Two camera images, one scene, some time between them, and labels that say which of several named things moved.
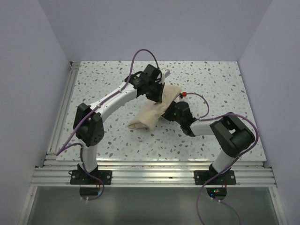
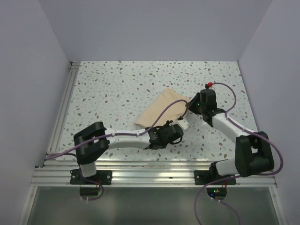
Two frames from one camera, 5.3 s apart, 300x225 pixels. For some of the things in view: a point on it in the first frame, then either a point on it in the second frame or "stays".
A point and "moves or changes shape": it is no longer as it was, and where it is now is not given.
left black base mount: x=80 y=176 stays
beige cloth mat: x=147 y=117 moves or changes shape
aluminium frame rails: x=53 y=171 stays
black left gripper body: x=154 y=92 to x=167 y=123
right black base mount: x=227 y=178 stays
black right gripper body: x=170 y=114 to x=203 y=107
